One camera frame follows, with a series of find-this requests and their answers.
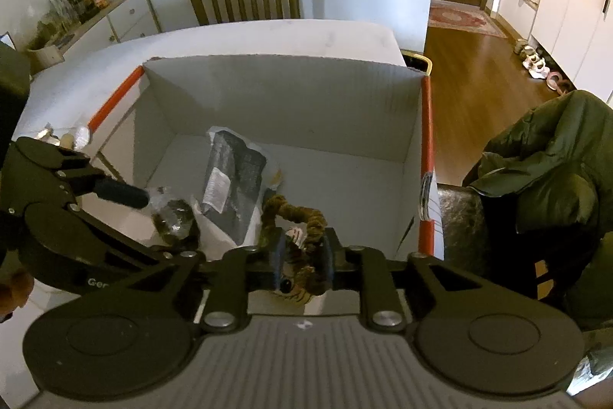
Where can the white wooden sideboard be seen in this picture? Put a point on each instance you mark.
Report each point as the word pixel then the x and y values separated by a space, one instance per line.
pixel 129 13

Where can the person's left hand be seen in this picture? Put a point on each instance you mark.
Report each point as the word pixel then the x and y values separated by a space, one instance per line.
pixel 12 294

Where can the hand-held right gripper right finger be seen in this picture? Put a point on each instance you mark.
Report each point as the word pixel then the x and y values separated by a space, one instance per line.
pixel 330 263

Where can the clear bag with dark item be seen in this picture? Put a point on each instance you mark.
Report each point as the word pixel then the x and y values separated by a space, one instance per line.
pixel 175 217

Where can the striped tiger plush toy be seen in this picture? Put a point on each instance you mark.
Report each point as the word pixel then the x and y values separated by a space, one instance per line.
pixel 316 222

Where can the dark green jacket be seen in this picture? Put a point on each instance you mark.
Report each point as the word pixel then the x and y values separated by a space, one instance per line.
pixel 565 160

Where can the row of shoes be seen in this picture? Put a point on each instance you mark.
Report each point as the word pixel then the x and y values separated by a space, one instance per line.
pixel 539 66

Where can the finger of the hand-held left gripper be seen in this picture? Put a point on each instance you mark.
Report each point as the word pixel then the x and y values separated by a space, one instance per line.
pixel 124 196
pixel 119 236

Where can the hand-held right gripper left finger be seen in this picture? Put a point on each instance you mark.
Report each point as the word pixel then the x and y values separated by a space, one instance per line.
pixel 277 263

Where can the patterned pink rug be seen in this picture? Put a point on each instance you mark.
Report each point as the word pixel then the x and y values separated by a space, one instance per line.
pixel 459 18

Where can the white cardboard box red edges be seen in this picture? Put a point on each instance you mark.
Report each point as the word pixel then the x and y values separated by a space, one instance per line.
pixel 311 102

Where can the black packet in clear bag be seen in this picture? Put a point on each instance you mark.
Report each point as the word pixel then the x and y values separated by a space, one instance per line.
pixel 234 179

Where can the pale crinkled bag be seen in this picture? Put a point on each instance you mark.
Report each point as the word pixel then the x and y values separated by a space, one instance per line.
pixel 601 356

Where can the small cardboard box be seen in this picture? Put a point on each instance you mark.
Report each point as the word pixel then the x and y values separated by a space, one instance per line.
pixel 45 54

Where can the black leather chair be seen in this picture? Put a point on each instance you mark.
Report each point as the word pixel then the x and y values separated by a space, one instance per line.
pixel 459 222

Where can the black chair with yellow rim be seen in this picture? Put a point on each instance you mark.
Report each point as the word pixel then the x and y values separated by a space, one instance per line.
pixel 416 61

